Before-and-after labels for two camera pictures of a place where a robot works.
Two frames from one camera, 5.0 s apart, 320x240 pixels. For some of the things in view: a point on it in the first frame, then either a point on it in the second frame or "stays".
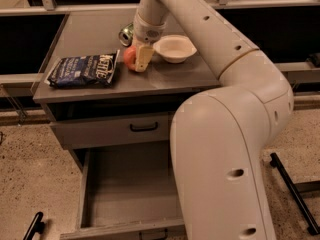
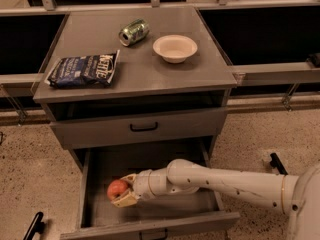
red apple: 129,55 -> 115,187
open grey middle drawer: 129,192 stays
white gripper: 147,33 -> 142,183
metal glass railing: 281,20 stays
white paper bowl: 174,48 stays
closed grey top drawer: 110,131 stays
